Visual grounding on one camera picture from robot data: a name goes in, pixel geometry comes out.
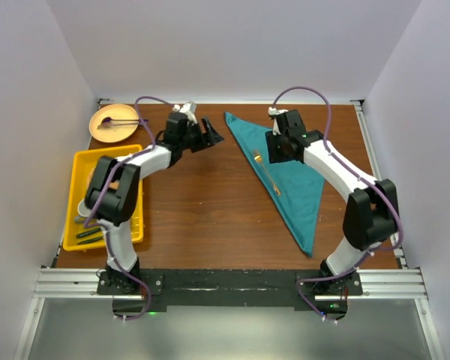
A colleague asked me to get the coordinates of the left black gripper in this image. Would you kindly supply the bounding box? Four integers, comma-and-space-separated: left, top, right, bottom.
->
179, 115, 224, 153

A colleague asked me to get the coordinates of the gold fork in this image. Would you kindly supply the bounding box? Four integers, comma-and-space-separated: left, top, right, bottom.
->
252, 149, 281, 196

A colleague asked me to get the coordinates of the teal cloth napkin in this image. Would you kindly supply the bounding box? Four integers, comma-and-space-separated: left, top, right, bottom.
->
224, 112, 325, 257

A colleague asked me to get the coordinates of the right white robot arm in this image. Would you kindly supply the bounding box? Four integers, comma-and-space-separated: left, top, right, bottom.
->
265, 107, 403, 295

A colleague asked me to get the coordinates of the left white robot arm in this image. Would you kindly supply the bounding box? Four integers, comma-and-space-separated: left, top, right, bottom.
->
84, 112, 224, 294

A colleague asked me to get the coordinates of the beige round plate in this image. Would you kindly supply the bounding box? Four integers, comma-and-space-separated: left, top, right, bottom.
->
88, 103, 139, 143

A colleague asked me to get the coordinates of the purple spoon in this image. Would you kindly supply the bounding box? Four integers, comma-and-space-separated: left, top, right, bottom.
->
98, 117, 143, 128

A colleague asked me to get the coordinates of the orange woven round mat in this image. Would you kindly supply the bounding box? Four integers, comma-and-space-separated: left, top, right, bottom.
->
86, 166, 96, 187

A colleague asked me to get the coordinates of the white grey mug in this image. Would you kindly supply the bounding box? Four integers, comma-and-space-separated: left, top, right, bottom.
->
73, 199, 91, 224

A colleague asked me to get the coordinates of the yellow plastic tray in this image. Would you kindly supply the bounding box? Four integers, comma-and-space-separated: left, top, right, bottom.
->
62, 144, 143, 251

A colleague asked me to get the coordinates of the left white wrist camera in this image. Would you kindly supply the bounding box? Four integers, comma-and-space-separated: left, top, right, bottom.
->
172, 101, 197, 123

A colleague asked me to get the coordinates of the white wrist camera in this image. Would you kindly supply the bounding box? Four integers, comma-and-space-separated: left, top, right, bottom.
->
268, 106, 287, 136
172, 101, 197, 123

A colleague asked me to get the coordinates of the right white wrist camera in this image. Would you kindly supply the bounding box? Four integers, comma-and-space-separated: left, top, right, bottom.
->
268, 106, 287, 136

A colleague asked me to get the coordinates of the gold utensil green handle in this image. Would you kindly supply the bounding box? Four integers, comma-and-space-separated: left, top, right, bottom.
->
77, 236, 104, 246

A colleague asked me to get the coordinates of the gold spoon green handle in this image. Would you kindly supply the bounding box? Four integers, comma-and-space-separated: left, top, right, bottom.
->
76, 228, 101, 239

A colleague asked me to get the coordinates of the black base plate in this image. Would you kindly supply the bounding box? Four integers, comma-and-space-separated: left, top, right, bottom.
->
96, 268, 363, 320

